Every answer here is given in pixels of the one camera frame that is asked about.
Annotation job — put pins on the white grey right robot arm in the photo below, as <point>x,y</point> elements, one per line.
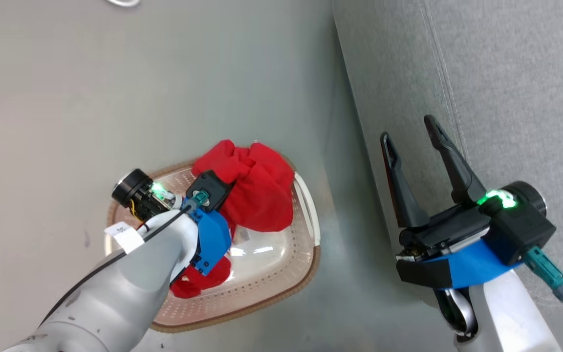
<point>506,318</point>

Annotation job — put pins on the grey fabric sofa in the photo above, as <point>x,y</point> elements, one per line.
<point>506,73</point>

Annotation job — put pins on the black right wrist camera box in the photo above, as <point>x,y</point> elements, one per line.
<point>523,232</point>

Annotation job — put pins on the red garment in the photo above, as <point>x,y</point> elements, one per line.
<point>257,190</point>

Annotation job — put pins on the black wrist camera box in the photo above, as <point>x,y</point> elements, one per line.
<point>211,188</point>
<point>523,232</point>

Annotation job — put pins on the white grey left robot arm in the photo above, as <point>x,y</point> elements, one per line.
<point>115,293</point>

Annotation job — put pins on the blue right camera mount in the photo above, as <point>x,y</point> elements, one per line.
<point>477,266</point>

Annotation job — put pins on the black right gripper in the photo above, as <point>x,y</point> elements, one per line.
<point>445,227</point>

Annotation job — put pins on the beige perforated laundry basket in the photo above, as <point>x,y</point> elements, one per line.
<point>267,288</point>

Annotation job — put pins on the white curved object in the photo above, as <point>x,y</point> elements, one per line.
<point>124,2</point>

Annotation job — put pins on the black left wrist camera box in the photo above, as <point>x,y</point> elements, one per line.
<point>211,188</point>

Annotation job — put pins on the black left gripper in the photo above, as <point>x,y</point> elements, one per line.
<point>135,193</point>

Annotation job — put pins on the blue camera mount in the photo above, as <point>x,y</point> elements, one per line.
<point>213,239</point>
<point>477,266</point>

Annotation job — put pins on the blue left camera mount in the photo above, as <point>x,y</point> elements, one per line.
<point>213,239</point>

